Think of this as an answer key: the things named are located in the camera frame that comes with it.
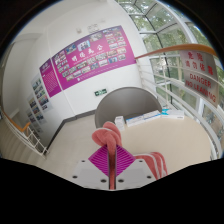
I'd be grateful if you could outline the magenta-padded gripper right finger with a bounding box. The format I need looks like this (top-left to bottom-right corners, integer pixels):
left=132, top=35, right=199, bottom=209
left=115, top=145, right=156, bottom=191

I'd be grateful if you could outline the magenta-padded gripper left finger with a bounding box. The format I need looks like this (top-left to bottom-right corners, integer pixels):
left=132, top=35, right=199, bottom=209
left=71, top=145, right=111, bottom=191

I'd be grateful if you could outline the pink terry towel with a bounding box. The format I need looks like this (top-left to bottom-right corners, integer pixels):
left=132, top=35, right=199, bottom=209
left=91, top=121, right=169, bottom=192

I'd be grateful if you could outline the small upright white box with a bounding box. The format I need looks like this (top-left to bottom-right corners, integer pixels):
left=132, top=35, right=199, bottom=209
left=114, top=115, right=126, bottom=132

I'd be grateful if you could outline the white stair railing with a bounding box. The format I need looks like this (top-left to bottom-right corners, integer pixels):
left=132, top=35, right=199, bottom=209
left=0, top=106, right=50, bottom=158

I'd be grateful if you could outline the flat white and blue carton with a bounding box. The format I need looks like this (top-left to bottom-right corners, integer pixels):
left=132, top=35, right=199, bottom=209
left=160, top=107, right=186, bottom=121

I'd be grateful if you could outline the grey round-backed chair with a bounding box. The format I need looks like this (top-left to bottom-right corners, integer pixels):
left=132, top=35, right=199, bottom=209
left=94, top=86, right=163, bottom=130

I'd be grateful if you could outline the white photo notice board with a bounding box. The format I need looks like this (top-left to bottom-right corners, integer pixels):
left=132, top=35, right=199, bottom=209
left=30, top=73, right=54, bottom=113
left=26, top=94, right=45, bottom=126

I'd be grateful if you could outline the green exit sign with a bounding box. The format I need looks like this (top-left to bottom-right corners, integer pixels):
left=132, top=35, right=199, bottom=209
left=93, top=87, right=109, bottom=98

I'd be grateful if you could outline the narrow magenta text poster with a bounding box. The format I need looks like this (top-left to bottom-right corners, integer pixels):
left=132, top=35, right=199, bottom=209
left=39, top=58, right=63, bottom=99

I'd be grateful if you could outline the white danger warning sign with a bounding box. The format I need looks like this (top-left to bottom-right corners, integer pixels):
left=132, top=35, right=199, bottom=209
left=183, top=71, right=220, bottom=108

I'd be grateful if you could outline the large magenta photo poster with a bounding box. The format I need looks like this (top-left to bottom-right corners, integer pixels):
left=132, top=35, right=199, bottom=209
left=51, top=25, right=137, bottom=91

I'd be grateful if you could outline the white sign with red characters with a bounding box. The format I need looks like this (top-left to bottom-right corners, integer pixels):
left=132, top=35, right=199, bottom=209
left=179, top=49, right=218, bottom=83

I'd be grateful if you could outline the white railing with orange handrail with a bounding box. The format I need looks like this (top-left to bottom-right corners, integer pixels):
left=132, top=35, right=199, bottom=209
left=134, top=43, right=224, bottom=160

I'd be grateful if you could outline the white-framed glass window wall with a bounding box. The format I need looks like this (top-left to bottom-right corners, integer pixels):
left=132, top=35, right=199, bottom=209
left=115, top=0, right=224, bottom=158

